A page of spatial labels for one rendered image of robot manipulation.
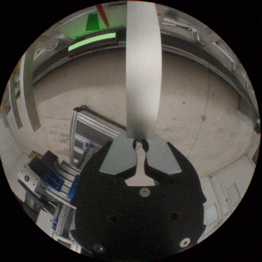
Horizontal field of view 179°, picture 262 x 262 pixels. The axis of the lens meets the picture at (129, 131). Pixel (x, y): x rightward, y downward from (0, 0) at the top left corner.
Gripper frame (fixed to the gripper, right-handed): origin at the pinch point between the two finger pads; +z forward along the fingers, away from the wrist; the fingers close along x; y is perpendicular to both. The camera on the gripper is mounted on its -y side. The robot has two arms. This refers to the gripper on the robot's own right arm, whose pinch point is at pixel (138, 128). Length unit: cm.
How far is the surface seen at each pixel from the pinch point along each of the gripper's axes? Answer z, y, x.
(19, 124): -0.7, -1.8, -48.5
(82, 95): 83, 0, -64
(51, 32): 17, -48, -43
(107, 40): 12.5, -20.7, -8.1
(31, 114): -1.8, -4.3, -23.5
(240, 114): 67, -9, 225
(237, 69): 9, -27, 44
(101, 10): 3.1, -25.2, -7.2
